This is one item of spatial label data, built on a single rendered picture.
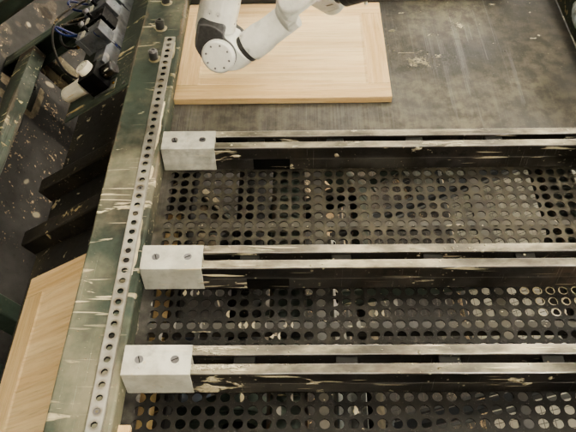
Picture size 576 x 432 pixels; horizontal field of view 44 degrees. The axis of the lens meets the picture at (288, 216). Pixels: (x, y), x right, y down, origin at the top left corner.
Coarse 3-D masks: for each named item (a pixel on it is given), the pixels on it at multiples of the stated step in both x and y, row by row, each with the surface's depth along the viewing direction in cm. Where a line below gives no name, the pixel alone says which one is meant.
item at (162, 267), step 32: (160, 256) 143; (192, 256) 143; (224, 256) 144; (256, 256) 144; (288, 256) 144; (320, 256) 144; (352, 256) 144; (384, 256) 144; (416, 256) 144; (448, 256) 144; (480, 256) 144; (512, 256) 144; (544, 256) 144; (160, 288) 146; (192, 288) 146; (256, 288) 146
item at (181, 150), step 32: (544, 128) 166; (192, 160) 167; (224, 160) 167; (256, 160) 167; (288, 160) 166; (320, 160) 166; (352, 160) 166; (384, 160) 166; (416, 160) 166; (448, 160) 166; (480, 160) 166; (512, 160) 166; (544, 160) 166
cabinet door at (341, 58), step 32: (192, 32) 203; (320, 32) 202; (352, 32) 202; (192, 64) 193; (256, 64) 193; (288, 64) 193; (320, 64) 192; (352, 64) 192; (384, 64) 191; (192, 96) 184; (224, 96) 184; (256, 96) 184; (288, 96) 184; (320, 96) 183; (352, 96) 183; (384, 96) 183
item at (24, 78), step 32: (32, 64) 252; (64, 64) 267; (0, 128) 228; (96, 128) 244; (0, 160) 222; (96, 160) 217; (64, 192) 228; (96, 192) 218; (192, 192) 187; (352, 192) 322; (64, 224) 206; (64, 256) 206
